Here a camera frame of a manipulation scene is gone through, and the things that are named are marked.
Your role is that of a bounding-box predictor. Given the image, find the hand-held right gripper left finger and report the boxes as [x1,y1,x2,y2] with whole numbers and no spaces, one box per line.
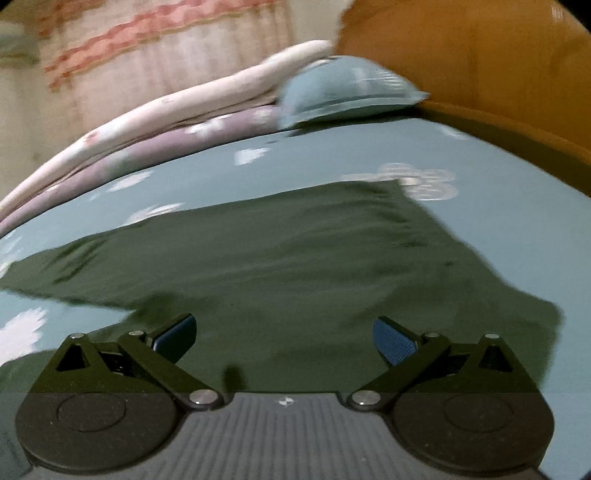
[44,313,223,411]

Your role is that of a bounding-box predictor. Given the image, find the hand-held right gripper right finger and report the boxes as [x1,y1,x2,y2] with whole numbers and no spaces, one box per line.
[346,316,542,411]

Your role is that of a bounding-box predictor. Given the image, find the dark green pants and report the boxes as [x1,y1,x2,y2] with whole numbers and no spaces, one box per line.
[0,180,564,398]

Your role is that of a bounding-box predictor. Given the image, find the bed with teal floral sheet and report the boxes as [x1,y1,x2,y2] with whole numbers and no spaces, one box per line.
[0,115,591,480]

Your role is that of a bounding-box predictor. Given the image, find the folded pink floral quilt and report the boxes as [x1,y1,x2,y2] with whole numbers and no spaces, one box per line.
[0,39,335,236]

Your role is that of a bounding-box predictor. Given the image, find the teal pillow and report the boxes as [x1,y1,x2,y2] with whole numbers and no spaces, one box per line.
[277,55,430,130]

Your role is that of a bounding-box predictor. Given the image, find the pink patterned curtain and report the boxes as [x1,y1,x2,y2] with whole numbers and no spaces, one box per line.
[39,0,296,139]

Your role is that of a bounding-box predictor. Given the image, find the wooden bed headboard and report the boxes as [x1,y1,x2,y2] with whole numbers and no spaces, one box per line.
[335,0,591,199]

